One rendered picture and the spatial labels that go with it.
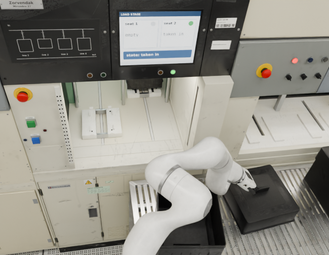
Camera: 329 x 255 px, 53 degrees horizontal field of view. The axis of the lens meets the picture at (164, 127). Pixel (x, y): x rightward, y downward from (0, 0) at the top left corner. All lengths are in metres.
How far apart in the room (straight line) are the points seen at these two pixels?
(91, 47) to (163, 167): 0.51
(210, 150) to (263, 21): 0.57
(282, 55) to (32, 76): 0.97
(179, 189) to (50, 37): 0.66
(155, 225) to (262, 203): 0.81
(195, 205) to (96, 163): 0.86
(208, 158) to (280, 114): 1.20
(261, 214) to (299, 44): 0.77
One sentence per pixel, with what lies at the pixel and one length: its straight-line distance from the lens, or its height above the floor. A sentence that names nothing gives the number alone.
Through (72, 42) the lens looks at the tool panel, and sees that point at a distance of 1.21.
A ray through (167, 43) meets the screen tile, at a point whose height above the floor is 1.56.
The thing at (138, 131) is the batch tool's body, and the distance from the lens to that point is 1.84.
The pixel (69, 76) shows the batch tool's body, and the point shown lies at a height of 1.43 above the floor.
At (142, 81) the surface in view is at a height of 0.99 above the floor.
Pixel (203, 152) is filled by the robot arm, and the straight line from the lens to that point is 0.99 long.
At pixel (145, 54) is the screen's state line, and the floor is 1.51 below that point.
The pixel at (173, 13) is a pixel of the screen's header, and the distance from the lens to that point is 1.19.
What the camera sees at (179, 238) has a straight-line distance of 1.59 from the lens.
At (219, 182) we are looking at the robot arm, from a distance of 1.28.
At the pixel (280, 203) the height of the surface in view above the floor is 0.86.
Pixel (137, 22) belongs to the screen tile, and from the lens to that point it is 1.18.
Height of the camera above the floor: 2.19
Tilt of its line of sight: 45 degrees down
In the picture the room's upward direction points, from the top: 6 degrees clockwise
